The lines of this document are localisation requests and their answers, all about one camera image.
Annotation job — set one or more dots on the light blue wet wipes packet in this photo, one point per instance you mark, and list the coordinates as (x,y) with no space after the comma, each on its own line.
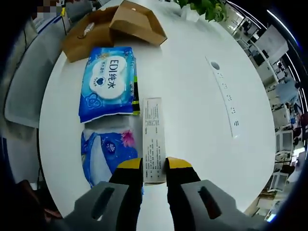
(106,79)

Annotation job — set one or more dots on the blue tissue pack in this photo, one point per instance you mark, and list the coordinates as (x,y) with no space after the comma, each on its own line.
(101,158)

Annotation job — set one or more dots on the grey mesh office chair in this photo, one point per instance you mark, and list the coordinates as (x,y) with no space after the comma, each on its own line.
(26,91)

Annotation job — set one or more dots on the white desk socket panel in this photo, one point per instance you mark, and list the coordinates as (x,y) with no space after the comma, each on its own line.
(227,96)

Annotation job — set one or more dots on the small white packet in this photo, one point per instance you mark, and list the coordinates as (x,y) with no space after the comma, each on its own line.
(89,27)

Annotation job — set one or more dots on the silver green black pouch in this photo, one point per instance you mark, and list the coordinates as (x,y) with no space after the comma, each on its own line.
(136,106)

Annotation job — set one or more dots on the brown cardboard shoe box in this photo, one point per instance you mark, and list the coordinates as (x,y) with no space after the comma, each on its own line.
(134,24)

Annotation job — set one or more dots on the white mesh office chair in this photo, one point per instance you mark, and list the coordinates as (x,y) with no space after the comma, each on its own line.
(278,181)
(284,142)

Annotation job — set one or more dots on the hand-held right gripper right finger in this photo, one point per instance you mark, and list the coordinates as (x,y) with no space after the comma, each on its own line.
(192,204)

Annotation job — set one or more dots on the green potted plant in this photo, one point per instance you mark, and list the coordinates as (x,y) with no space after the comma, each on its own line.
(211,9)

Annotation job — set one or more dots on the white carton box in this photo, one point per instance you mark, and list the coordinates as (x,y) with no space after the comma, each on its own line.
(154,134)

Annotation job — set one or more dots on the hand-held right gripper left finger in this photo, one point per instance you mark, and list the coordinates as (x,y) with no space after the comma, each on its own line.
(113,204)

